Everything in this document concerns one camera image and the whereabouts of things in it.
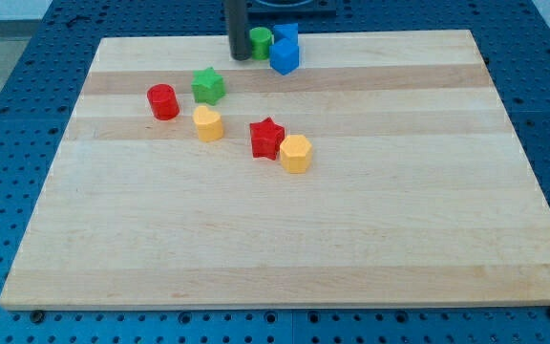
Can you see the light wooden board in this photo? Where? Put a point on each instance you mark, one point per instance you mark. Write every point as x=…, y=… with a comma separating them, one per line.
x=419, y=193

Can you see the yellow hexagon block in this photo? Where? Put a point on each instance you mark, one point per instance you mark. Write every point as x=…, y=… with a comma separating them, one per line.
x=296, y=154

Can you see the green cylinder block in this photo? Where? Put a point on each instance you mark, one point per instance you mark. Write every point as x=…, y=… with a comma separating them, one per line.
x=261, y=39

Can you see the red star block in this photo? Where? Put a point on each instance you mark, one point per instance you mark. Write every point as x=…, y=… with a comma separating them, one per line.
x=266, y=138

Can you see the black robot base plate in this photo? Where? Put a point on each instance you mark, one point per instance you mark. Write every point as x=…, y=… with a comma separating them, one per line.
x=268, y=7

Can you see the red cylinder block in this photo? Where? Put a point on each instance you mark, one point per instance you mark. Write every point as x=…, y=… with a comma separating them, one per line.
x=163, y=101

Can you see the green star block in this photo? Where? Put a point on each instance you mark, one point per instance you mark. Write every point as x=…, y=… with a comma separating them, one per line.
x=207, y=86

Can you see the yellow heart block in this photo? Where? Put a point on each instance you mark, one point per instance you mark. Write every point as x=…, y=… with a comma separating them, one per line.
x=208, y=124

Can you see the blue block behind cube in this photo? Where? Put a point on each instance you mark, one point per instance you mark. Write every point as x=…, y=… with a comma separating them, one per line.
x=287, y=31

